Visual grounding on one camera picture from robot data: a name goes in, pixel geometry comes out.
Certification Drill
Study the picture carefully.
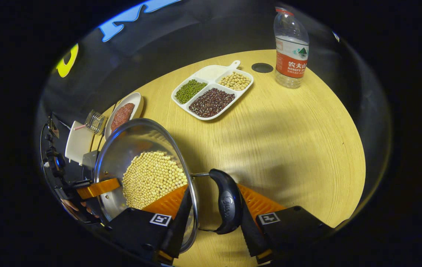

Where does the white divided dish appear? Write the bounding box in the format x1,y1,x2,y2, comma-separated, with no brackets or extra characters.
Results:
171,60,255,121

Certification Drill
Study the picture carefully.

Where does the pile of soybeans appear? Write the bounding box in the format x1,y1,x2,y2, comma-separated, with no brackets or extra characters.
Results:
122,151,188,210

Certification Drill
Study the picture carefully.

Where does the stainless steel pot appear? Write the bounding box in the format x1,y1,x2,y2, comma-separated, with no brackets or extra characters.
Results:
94,118,243,254

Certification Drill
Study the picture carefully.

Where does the black induction cooktop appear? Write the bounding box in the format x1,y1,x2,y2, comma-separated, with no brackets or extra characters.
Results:
82,150,100,182

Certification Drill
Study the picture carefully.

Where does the clear water bottle red label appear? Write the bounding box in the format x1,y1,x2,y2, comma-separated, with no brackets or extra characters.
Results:
273,7,310,89

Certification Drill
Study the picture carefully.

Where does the red meat steak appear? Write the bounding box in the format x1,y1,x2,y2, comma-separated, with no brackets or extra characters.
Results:
116,103,135,123
111,111,128,132

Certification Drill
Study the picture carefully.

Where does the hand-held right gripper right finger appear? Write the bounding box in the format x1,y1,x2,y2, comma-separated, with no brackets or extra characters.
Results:
237,184,335,264

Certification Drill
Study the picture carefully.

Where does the white round plate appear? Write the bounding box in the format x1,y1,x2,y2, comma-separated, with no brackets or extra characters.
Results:
104,92,144,141

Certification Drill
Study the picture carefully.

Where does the heap of green mung beans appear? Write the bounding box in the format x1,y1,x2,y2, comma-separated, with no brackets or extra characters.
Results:
175,79,207,104

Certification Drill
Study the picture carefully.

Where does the heap of dark red beans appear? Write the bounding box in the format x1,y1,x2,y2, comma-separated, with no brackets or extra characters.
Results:
189,88,236,118

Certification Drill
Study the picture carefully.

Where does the small heap of yellow beans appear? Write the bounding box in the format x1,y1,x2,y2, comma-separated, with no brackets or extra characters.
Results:
218,72,251,91

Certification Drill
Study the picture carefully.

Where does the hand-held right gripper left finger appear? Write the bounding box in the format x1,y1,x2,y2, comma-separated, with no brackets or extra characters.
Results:
105,185,193,264

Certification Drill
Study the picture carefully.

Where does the wire mesh holder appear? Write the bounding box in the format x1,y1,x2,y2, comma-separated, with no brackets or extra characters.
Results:
85,109,107,135

